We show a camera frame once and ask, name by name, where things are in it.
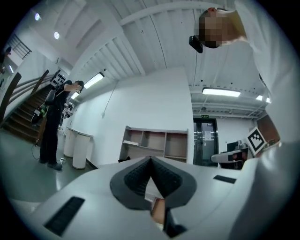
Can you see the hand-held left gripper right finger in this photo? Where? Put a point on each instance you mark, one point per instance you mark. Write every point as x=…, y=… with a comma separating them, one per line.
x=206, y=206

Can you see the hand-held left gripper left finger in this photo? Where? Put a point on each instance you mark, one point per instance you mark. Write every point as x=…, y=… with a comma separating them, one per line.
x=93, y=211

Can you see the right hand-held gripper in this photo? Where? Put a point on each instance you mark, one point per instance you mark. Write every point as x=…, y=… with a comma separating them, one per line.
x=256, y=141

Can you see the wooden desk drawer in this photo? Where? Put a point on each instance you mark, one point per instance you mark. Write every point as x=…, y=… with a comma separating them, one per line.
x=159, y=208

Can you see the glass double door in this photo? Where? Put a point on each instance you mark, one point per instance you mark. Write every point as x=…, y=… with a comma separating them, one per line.
x=205, y=140

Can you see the green exit sign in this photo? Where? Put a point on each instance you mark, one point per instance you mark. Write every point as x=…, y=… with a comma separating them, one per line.
x=205, y=116

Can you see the long ceiling light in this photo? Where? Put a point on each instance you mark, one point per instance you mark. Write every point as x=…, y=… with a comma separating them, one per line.
x=221, y=92
x=93, y=80

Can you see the grey shelf hutch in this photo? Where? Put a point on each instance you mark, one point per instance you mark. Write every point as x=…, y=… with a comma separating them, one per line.
x=153, y=143

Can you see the stack of white papers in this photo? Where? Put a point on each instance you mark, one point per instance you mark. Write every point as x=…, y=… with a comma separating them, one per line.
x=131, y=142

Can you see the person's white shirt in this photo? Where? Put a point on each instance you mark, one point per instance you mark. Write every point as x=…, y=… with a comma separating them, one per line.
x=276, y=58

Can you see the wooden staircase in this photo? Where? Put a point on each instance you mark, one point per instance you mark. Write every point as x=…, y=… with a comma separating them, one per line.
x=25, y=110

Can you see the person's head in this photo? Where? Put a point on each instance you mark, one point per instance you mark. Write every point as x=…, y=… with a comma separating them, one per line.
x=222, y=25

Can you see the round ceiling spotlight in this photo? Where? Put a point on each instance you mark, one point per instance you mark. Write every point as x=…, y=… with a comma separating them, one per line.
x=56, y=35
x=37, y=16

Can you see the black head-worn camera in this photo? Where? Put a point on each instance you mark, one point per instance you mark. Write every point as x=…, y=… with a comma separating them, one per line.
x=196, y=44

